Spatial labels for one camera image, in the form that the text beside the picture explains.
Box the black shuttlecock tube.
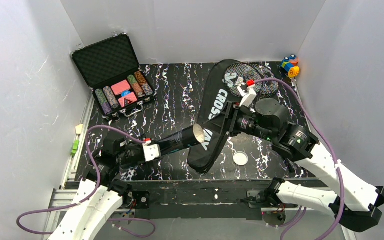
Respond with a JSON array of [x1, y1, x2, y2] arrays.
[[155, 124, 205, 156]]

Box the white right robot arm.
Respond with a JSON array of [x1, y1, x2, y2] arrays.
[[204, 98, 384, 233]]

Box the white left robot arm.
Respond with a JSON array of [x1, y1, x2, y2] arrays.
[[49, 137, 161, 240]]

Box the rear badminton racket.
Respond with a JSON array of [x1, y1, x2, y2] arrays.
[[253, 63, 280, 97]]

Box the white tube lid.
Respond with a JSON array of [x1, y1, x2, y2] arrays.
[[233, 151, 249, 166]]

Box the black Crossway racket bag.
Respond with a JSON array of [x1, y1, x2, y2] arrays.
[[187, 59, 240, 174]]

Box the blue dealer chip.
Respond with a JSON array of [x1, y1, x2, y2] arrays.
[[121, 90, 131, 97]]

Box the pink playing card deck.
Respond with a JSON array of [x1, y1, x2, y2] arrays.
[[111, 79, 132, 96]]

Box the colourful toy blocks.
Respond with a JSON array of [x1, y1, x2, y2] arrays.
[[280, 54, 301, 79]]

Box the black poker chip case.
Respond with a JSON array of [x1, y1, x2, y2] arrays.
[[70, 33, 157, 121]]

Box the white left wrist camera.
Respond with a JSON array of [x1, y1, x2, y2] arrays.
[[142, 138, 162, 163]]

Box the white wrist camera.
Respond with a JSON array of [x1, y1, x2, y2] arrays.
[[236, 79, 257, 108], [142, 138, 162, 163]]

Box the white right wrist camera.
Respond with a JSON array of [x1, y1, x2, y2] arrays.
[[236, 79, 257, 108]]

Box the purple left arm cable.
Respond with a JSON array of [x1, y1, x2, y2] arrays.
[[16, 125, 157, 239]]

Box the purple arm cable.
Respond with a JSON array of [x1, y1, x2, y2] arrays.
[[246, 78, 345, 240], [16, 125, 157, 239]]

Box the green clip on rail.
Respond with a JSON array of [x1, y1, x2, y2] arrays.
[[70, 139, 80, 157]]

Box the beige block on rail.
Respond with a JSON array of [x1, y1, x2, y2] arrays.
[[75, 124, 84, 135]]

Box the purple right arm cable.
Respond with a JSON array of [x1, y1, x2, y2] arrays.
[[246, 78, 345, 240]]

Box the black mounting base plate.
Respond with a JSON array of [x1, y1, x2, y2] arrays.
[[129, 180, 272, 221]]

